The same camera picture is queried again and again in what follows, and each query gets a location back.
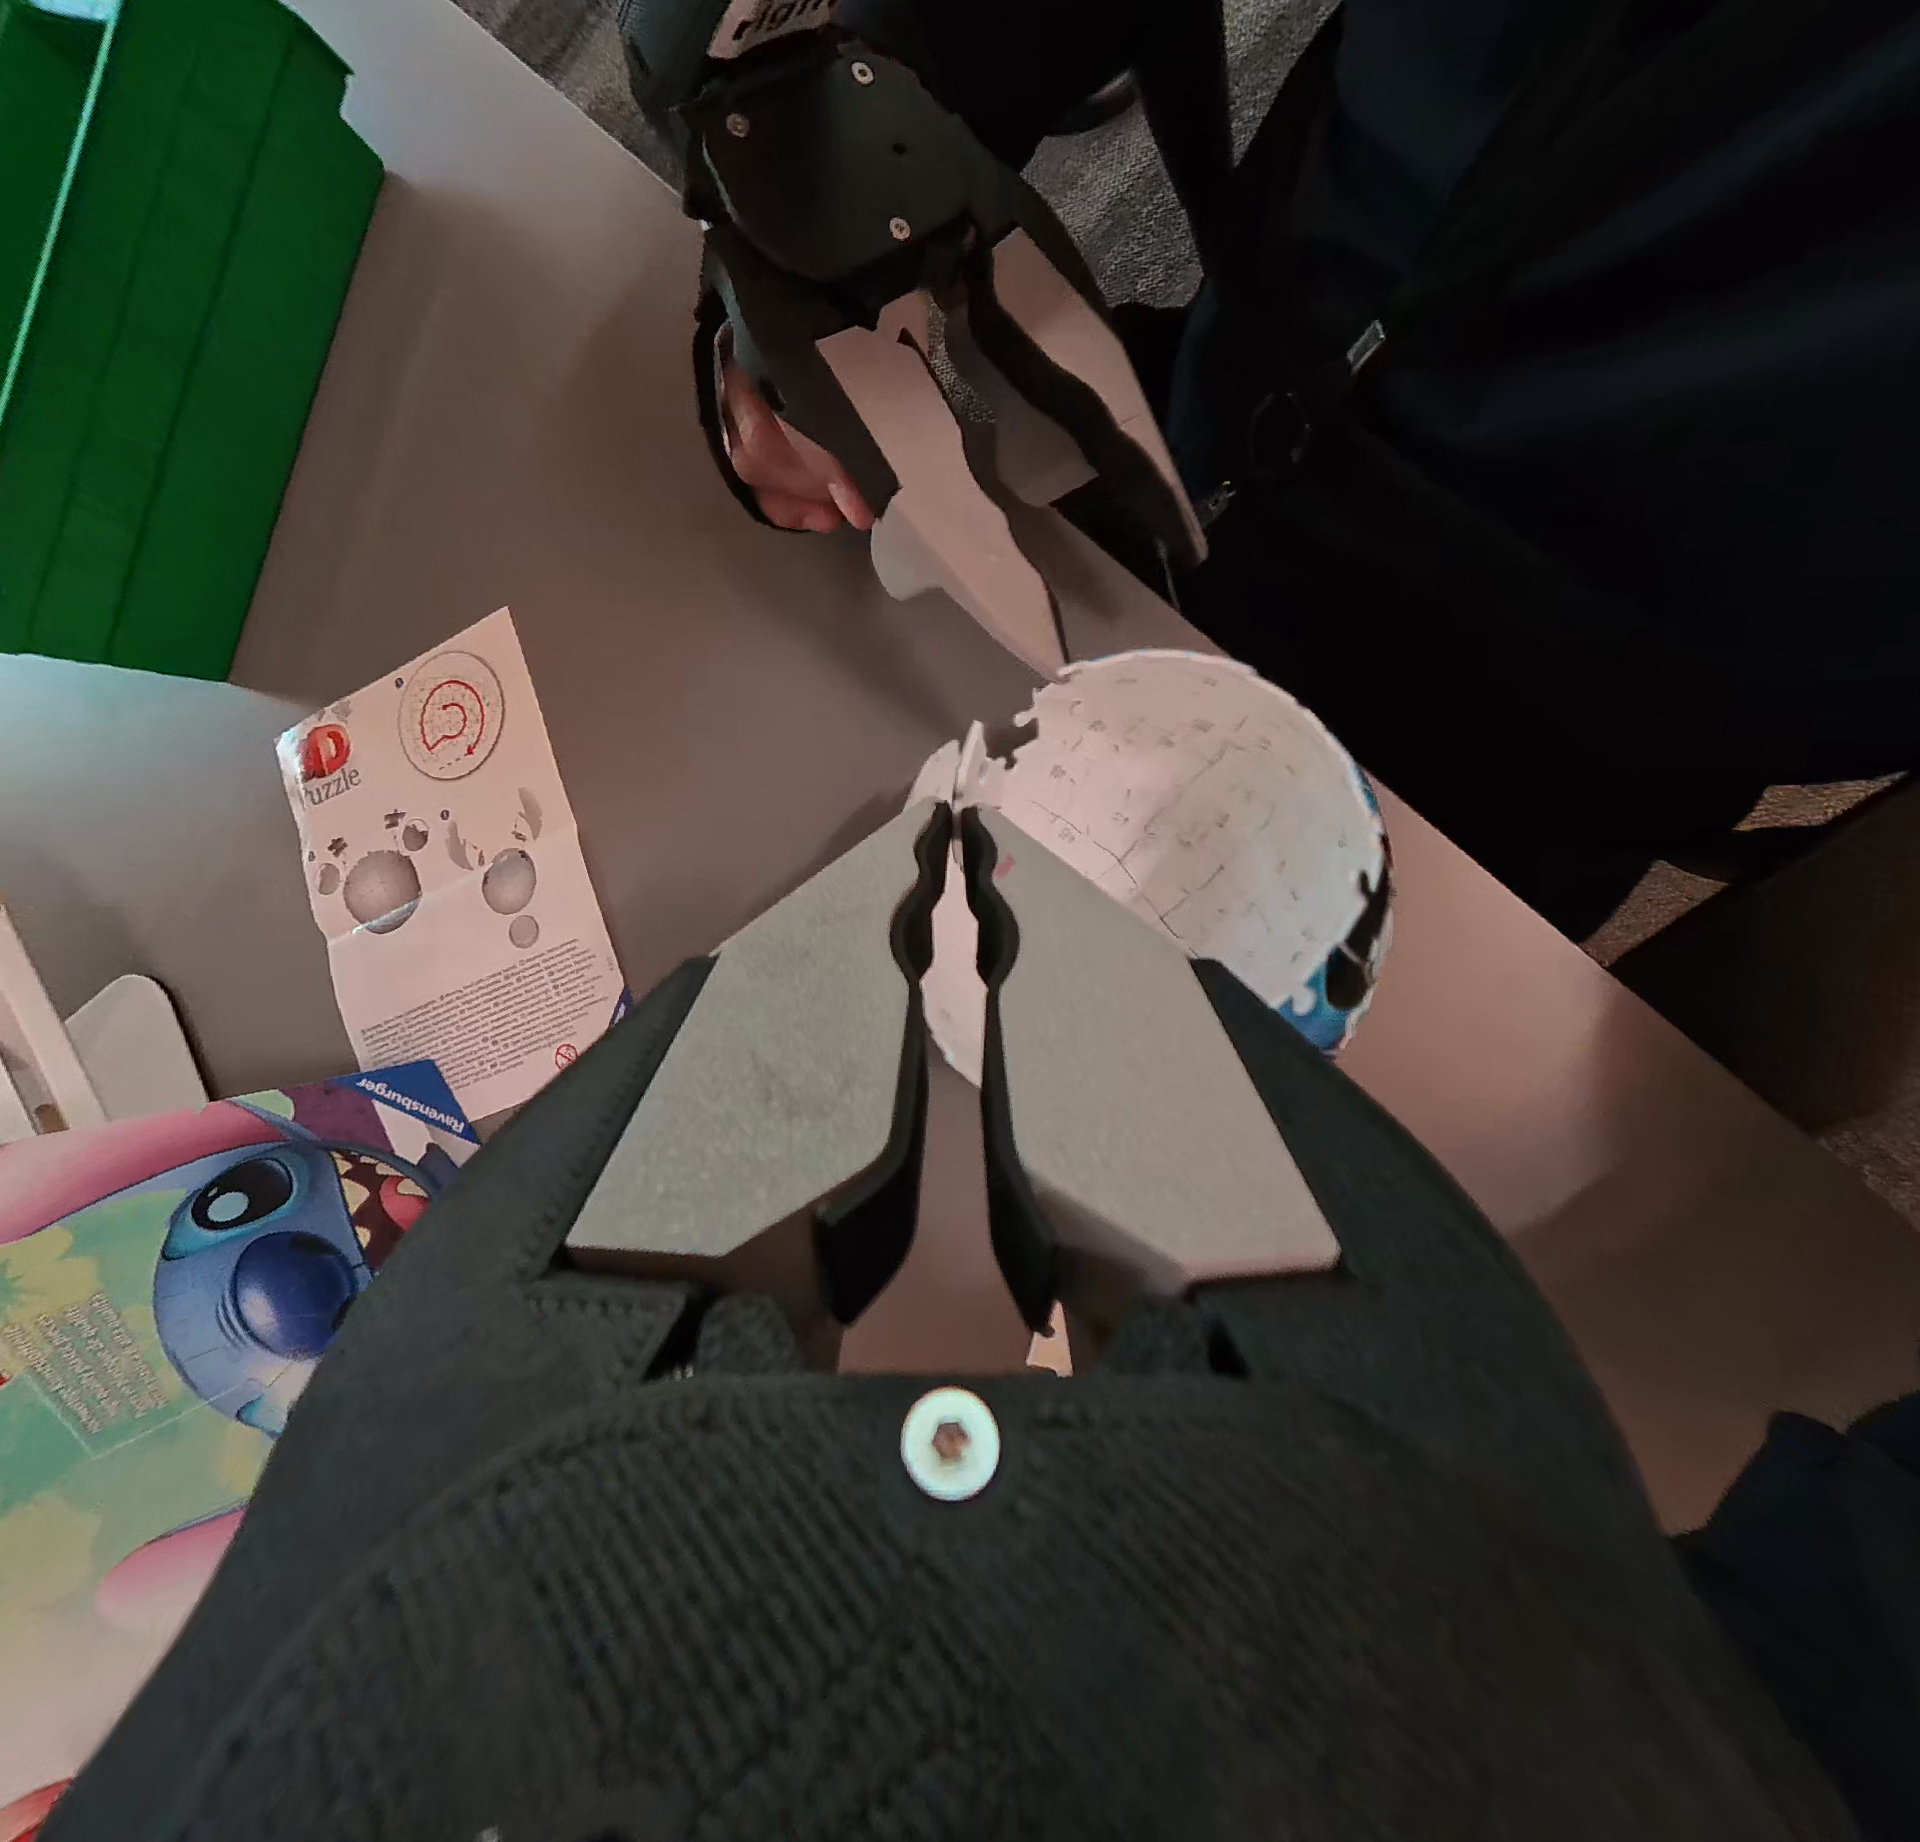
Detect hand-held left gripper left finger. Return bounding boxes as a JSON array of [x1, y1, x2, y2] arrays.
[[565, 797, 957, 1329]]

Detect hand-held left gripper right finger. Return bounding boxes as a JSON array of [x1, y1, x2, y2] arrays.
[[960, 803, 1344, 1337]]

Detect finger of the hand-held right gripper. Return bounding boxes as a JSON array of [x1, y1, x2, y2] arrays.
[[932, 227, 1177, 512], [815, 285, 1070, 677]]

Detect blue puzzle ball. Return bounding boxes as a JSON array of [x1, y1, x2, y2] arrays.
[[907, 647, 1399, 1109]]

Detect person's right forearm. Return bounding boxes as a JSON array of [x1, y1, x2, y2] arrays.
[[841, 0, 1352, 179]]

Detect cardboard puzzle box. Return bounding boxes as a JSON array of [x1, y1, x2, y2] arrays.
[[0, 1061, 491, 1842]]

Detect person's right hand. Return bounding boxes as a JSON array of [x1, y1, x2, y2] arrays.
[[716, 356, 881, 539]]

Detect black badge reel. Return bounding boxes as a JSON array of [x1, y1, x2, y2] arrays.
[[1196, 314, 1391, 524]]

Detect white instruction sheet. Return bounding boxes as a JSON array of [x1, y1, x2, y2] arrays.
[[275, 606, 632, 1123]]

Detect green stacked plastic bins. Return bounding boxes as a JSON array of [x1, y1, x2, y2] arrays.
[[0, 0, 390, 681]]

